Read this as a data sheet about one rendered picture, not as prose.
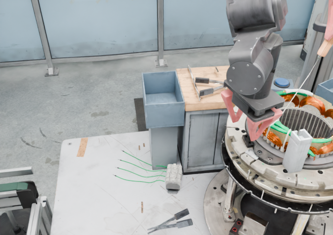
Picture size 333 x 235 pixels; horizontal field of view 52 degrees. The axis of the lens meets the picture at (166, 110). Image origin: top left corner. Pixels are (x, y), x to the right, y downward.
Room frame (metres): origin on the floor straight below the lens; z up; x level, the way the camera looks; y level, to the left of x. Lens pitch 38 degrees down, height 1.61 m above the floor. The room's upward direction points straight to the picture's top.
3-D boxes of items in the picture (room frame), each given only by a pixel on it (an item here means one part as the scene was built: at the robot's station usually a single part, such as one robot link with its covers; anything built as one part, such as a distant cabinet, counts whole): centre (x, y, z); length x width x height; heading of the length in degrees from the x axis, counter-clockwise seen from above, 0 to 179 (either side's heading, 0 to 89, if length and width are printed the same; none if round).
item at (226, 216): (0.58, -0.17, 0.81); 0.07 x 0.03 x 0.01; 3
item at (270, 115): (0.50, -0.16, 1.21); 0.07 x 0.07 x 0.09; 27
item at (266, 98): (0.51, -0.16, 1.28); 0.10 x 0.07 x 0.07; 27
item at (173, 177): (0.71, -0.02, 0.80); 0.10 x 0.05 x 0.04; 173
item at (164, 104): (0.82, 0.01, 0.92); 0.17 x 0.11 x 0.28; 7
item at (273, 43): (0.50, -0.16, 1.34); 0.07 x 0.06 x 0.07; 152
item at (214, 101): (0.84, -0.14, 1.05); 0.20 x 0.19 x 0.02; 97
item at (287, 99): (0.66, -0.29, 1.12); 0.06 x 0.02 x 0.04; 101
